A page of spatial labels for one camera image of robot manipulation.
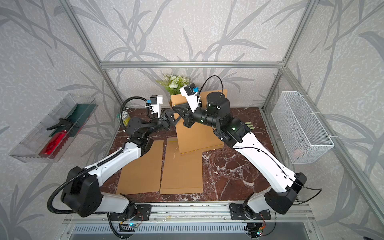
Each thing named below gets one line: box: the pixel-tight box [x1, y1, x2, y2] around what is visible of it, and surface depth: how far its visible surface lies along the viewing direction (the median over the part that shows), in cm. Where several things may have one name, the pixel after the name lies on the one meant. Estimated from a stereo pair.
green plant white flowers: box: [156, 74, 190, 96], surface depth 96 cm
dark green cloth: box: [49, 103, 98, 138], surface depth 68 cm
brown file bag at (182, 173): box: [160, 137, 203, 195], surface depth 89 cm
